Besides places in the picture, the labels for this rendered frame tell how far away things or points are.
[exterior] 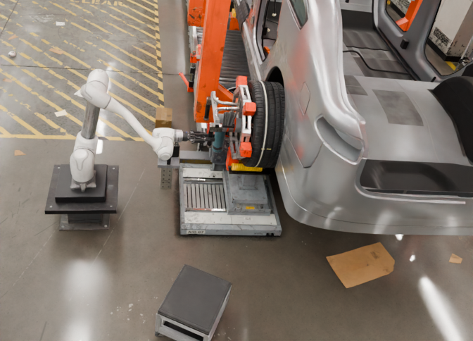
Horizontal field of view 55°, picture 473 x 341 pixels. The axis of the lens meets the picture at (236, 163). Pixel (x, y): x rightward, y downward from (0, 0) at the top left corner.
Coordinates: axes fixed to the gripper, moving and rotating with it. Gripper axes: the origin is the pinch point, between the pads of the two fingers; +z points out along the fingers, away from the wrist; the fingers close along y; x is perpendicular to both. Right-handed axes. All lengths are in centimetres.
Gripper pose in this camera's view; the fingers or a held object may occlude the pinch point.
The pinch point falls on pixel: (210, 137)
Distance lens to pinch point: 333.8
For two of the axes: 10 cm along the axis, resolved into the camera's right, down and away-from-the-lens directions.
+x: 1.6, -7.5, -6.4
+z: 9.8, 0.5, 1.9
